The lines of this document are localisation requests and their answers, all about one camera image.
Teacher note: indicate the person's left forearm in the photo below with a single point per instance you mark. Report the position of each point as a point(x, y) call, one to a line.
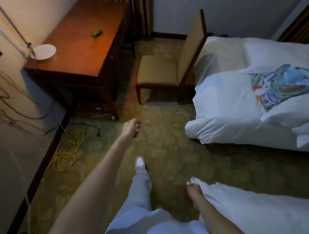
point(91, 190)

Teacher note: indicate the person's left hand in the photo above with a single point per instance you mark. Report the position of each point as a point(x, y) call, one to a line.
point(130, 130)

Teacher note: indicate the colourful printed cloth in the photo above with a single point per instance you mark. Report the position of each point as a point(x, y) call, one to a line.
point(282, 84)

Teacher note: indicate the person's right hand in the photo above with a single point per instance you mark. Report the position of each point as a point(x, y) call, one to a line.
point(194, 192)

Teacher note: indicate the beige striped curtain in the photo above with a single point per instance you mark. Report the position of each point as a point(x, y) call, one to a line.
point(142, 17)

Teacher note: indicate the green cleaning cloth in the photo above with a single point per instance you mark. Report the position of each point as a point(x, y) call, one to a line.
point(96, 32)

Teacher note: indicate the dark wooden chair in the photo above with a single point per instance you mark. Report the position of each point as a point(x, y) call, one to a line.
point(164, 70)

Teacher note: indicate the person's right forearm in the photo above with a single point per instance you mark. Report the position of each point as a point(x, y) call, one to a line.
point(217, 219)

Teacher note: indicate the white trousers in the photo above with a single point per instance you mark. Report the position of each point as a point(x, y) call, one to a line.
point(142, 207)

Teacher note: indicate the white shoe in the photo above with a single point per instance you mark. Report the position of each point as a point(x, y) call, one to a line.
point(140, 164)

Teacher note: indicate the brown wooden table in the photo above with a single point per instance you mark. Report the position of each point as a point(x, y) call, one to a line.
point(79, 43)

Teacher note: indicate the grey shade metal lamp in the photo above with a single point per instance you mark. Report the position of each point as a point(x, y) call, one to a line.
point(42, 51)

